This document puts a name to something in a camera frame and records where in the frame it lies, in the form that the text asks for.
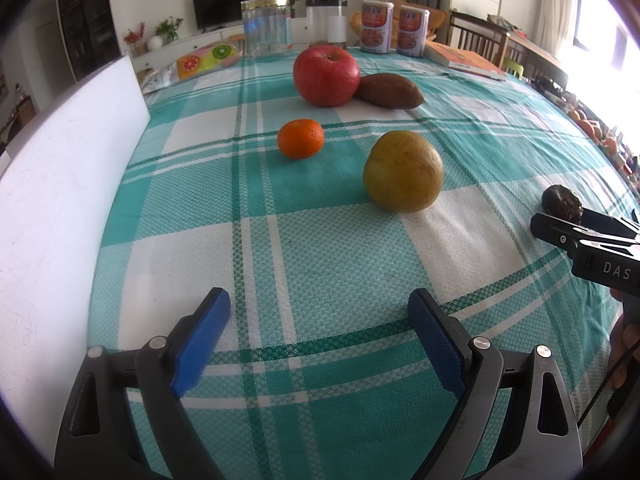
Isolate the person's right hand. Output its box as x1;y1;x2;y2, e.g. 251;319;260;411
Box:
608;315;640;390

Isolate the yellow-green pear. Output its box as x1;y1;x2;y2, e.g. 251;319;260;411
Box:
362;130;444;214

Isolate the fruit print pillow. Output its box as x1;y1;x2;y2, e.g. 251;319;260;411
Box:
176;41;243;81

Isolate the orange cushion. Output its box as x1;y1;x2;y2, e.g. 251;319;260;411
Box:
349;0;447;49

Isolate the left orange tin can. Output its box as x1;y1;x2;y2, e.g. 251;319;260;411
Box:
360;0;394;54

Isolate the teal white plaid tablecloth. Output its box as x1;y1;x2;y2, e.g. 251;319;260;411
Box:
88;54;636;479

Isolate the right orange tin can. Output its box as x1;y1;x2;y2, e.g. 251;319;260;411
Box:
396;4;430;58

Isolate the white foam board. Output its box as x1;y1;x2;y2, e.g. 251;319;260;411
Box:
0;56;150;460

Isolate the clear jar gold lid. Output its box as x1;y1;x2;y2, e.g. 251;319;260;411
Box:
241;0;292;58

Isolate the dark purple passion fruit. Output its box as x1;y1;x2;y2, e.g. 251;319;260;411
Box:
541;184;584;224

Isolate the white tv cabinet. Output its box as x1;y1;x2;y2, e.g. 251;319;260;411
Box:
131;18;308;72

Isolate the red apple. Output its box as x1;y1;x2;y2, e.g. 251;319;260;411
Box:
293;46;360;107

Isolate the wooden chair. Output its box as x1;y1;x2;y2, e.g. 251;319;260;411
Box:
446;10;510;68

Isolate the red flower vase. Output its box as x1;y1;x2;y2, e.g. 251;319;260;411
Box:
124;22;146;58

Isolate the orange book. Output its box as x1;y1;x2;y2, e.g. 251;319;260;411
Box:
424;41;506;80

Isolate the clear jar black lid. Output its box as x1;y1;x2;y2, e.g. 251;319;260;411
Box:
306;0;348;48

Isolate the orange tin can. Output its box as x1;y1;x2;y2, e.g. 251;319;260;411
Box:
396;4;430;58
360;0;394;54

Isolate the black cable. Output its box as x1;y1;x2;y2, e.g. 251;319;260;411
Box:
577;336;640;430

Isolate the brown sweet potato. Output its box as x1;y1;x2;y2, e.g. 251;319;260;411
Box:
355;73;424;110

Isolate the orange tangerine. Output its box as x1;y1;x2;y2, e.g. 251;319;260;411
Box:
277;118;324;160

